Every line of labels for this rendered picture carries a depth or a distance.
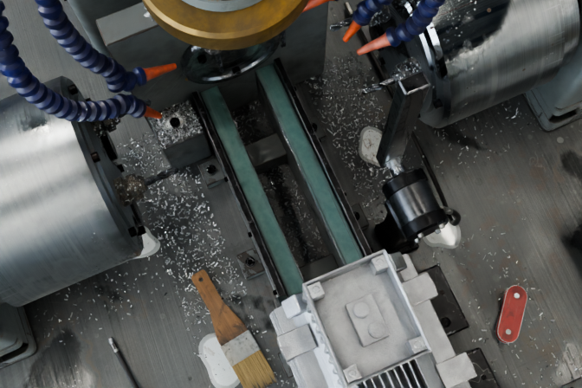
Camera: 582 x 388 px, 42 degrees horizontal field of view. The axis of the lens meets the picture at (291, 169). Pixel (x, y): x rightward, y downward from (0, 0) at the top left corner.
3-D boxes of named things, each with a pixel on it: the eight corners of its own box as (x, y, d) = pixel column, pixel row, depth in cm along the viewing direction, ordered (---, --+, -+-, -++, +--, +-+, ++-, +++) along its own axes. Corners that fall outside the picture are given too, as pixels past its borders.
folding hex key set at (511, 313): (513, 346, 115) (516, 345, 113) (492, 339, 115) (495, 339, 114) (526, 290, 117) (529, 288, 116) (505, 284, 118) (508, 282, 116)
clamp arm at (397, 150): (372, 152, 104) (394, 74, 79) (392, 144, 104) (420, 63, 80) (384, 175, 103) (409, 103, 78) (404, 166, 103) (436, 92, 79)
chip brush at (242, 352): (183, 281, 119) (182, 281, 118) (211, 264, 119) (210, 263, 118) (250, 400, 113) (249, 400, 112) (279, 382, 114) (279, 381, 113)
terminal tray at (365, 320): (299, 294, 90) (299, 284, 84) (381, 259, 92) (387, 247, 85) (340, 391, 87) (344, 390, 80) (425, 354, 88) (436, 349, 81)
